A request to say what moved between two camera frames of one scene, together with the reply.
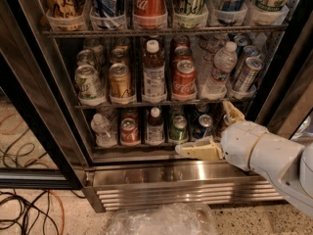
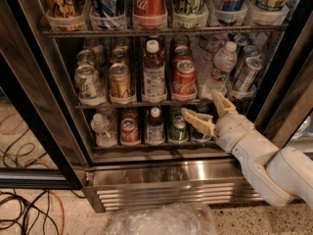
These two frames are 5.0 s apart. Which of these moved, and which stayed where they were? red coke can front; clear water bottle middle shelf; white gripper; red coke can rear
Moved: white gripper
Stayed: clear water bottle middle shelf; red coke can rear; red coke can front
